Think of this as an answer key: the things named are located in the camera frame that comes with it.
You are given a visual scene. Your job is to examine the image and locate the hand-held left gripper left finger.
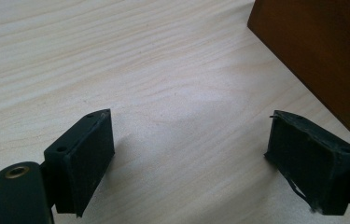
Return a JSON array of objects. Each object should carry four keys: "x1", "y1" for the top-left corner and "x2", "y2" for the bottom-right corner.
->
[{"x1": 43, "y1": 108, "x2": 116, "y2": 218}]

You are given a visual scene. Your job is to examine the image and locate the brown wooden compartment box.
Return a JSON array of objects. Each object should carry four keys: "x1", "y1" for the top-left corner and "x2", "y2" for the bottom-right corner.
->
[{"x1": 246, "y1": 0, "x2": 350, "y2": 153}]

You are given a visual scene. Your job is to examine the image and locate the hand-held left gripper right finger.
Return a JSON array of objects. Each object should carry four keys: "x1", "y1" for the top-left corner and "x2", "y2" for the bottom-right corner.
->
[{"x1": 264, "y1": 109, "x2": 350, "y2": 217}]

